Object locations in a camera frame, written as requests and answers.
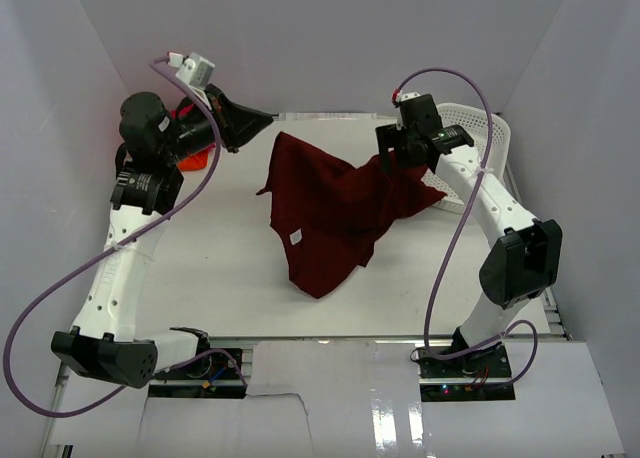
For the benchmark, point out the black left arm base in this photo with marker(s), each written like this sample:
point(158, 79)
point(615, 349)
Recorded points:
point(212, 377)

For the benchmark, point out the folded orange t-shirt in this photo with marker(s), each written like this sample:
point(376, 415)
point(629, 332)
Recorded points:
point(197, 161)

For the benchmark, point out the dark red t-shirt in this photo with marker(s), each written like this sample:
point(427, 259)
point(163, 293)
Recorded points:
point(329, 214)

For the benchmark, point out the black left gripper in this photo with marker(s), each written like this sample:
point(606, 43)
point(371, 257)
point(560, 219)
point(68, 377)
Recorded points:
point(223, 123)

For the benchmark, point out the folded bright red t-shirt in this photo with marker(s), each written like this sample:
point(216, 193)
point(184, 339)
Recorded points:
point(182, 112)

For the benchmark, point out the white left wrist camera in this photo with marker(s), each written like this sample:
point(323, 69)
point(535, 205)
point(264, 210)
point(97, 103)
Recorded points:
point(193, 70)

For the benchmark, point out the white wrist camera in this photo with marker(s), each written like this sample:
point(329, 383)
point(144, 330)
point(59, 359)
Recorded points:
point(398, 97)
point(193, 70)

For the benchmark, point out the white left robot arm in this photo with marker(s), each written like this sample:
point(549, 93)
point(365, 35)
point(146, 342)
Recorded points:
point(101, 343)

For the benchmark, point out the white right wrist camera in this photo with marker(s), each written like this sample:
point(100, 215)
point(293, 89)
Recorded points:
point(398, 97)

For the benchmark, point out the white perforated plastic basket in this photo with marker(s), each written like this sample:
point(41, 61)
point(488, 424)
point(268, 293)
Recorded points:
point(474, 121)

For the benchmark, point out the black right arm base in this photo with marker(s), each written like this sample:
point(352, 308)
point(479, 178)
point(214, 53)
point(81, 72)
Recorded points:
point(478, 377)

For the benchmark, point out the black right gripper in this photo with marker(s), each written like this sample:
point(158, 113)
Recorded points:
point(388, 141)

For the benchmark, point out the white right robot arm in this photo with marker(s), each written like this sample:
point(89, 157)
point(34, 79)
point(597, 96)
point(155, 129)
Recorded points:
point(524, 254)

